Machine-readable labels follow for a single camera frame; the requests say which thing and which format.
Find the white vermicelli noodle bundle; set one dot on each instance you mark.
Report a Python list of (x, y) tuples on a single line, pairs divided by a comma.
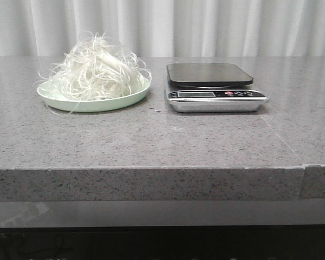
[(97, 68)]

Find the silver black kitchen scale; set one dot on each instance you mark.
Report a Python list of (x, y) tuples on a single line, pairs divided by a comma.
[(211, 87)]

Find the light green round plate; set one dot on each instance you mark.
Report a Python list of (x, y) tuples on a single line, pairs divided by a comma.
[(58, 101)]

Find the white pleated curtain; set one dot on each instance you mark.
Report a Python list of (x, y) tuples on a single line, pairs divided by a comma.
[(166, 28)]

